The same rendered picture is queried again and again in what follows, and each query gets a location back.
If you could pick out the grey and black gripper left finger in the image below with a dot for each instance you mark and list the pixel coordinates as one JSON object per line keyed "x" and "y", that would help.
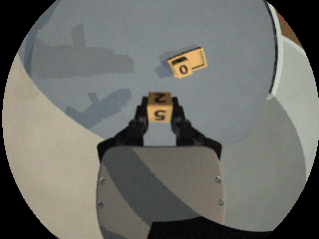
{"x": 132, "y": 134}

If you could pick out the tan number cube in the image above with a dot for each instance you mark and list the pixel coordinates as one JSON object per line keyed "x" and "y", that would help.
{"x": 159, "y": 107}
{"x": 182, "y": 67}

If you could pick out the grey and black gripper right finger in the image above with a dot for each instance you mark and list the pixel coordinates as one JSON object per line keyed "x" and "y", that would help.
{"x": 188, "y": 135}

